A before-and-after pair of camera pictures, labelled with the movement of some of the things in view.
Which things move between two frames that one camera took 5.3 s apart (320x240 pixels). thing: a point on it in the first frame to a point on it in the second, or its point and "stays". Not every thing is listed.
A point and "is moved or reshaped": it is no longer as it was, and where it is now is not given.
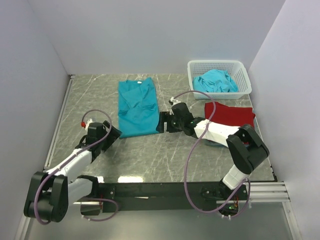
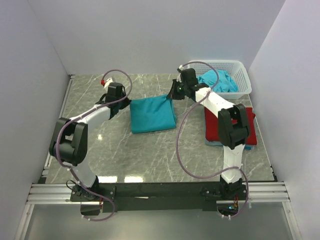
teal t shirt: (138, 109) is moved or reshaped
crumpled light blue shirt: (214, 81) stays
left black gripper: (114, 134) to (126, 103)
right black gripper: (164, 117) to (173, 94)
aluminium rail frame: (264, 191) stays
